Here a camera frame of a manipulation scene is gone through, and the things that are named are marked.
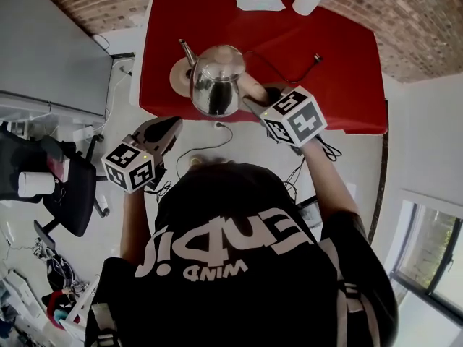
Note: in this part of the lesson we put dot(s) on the black office chair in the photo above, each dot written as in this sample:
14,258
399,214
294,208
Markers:
72,201

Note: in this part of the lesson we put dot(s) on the person's left forearm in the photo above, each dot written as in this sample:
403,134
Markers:
134,226

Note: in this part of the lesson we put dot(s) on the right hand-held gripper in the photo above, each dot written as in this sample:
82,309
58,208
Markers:
302,121

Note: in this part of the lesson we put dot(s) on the person's black printed T-shirt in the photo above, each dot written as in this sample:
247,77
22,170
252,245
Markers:
231,302

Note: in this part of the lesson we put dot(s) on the grey cabinet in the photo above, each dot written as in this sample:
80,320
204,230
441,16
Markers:
47,49

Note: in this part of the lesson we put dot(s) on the dark-framed window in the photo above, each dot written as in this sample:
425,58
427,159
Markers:
430,262

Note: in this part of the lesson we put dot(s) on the person's right forearm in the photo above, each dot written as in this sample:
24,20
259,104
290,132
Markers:
331,183

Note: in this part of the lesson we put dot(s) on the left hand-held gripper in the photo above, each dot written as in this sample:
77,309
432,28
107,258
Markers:
128,168

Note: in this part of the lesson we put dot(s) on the red notebook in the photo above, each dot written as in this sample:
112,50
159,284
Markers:
59,167

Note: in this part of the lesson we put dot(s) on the black curved floor strip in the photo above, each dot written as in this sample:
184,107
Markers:
380,193

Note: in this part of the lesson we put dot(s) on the person's left shoe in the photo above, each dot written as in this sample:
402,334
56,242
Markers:
196,161

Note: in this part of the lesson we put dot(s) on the grey box device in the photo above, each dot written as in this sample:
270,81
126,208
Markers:
310,212

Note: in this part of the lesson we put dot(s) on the round wooden coaster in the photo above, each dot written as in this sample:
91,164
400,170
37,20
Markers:
179,78

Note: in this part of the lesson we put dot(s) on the shiny steel teapot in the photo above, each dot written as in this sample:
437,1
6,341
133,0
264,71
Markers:
217,81

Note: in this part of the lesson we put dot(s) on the red tablecloth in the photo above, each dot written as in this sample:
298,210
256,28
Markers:
325,96

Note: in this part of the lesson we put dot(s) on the white cylindrical cup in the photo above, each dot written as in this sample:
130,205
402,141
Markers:
36,184

